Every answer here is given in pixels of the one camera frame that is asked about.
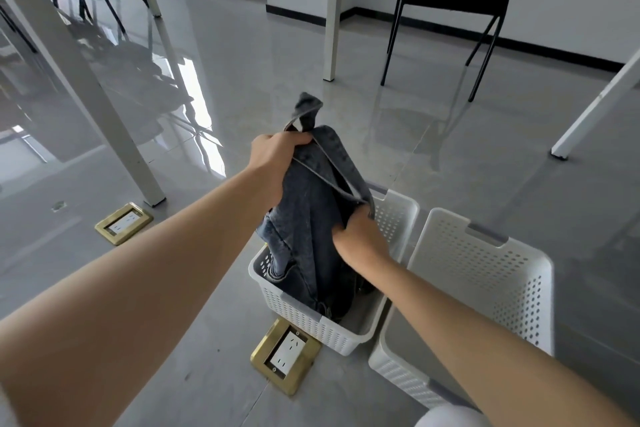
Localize person's right hand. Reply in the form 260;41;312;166
332;204;392;284

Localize person's left hand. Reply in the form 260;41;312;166
248;131;314;210

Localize grey denim jeans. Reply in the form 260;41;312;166
257;92;376;323

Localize person's left forearm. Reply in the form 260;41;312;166
0;164;281;427

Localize person's right forearm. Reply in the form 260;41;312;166
357;256;638;427

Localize white perforated plastic basket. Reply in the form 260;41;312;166
248;183;420;357
368;207;555;410

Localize white table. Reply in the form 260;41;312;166
247;0;640;82
551;48;640;161
0;0;167;208

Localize brass floor socket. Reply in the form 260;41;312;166
94;202;155;247
249;317;323;397

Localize person's white clothing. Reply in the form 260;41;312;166
414;404;482;427

